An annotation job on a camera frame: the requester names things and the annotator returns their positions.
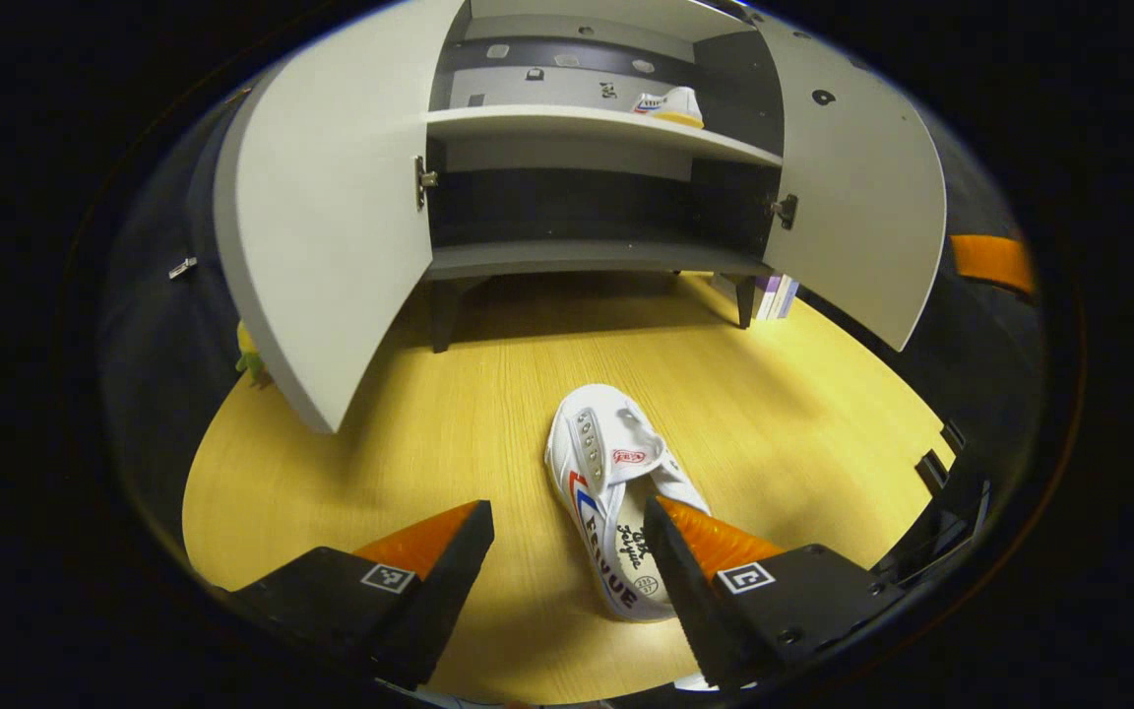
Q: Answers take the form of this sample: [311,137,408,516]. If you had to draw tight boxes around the black backdrop cloth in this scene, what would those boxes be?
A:
[99,89,1060,552]

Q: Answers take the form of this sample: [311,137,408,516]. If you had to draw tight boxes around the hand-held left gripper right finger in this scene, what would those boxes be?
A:
[643,495,908,690]

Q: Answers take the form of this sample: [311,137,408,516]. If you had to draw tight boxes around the yellow pineapple plush toy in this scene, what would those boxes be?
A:
[235,320,274,388]

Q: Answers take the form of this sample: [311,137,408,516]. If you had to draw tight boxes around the white canvas shoe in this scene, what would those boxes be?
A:
[632,87,706,129]
[544,384,716,623]

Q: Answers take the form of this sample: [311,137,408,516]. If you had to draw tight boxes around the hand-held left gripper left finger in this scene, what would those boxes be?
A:
[227,500,496,690]

